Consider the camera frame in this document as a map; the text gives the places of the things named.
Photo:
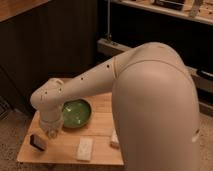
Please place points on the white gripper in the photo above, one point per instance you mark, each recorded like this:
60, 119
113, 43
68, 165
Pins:
51, 126

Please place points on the green bowl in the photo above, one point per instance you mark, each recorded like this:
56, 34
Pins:
76, 113

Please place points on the wooden upper shelf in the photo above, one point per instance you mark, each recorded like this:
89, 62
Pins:
193, 10

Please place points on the vertical metal pole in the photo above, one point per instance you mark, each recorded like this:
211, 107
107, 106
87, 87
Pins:
108, 20

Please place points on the white rectangular block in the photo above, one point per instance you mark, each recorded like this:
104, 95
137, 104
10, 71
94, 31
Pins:
85, 147

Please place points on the black eraser block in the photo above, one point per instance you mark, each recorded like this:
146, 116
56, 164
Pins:
37, 142

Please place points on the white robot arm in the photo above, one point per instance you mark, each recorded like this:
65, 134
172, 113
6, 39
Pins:
155, 106

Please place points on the wooden table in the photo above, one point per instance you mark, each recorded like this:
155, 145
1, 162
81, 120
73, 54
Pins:
63, 150

